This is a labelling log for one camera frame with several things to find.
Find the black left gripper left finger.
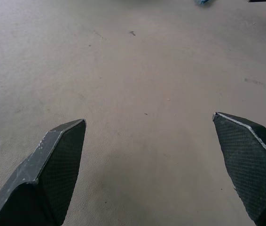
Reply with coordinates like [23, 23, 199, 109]
[0, 119, 87, 226]

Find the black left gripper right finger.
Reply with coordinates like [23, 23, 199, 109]
[212, 112, 266, 226]

